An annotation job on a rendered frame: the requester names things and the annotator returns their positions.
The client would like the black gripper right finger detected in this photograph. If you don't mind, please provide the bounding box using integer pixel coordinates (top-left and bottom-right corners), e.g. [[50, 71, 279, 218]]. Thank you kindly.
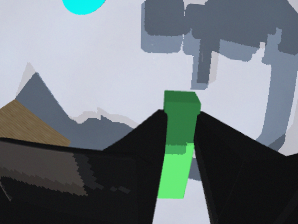
[[193, 112, 298, 224]]

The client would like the cyan circle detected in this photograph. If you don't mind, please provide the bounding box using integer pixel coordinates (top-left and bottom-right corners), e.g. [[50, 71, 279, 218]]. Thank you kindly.
[[63, 0, 105, 15]]

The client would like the green rectangular post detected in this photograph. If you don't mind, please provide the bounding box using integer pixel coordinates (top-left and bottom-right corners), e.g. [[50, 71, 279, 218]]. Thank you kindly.
[[158, 91, 201, 200]]

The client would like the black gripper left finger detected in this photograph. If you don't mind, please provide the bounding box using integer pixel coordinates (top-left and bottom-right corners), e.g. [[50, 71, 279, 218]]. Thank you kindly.
[[0, 109, 168, 224]]

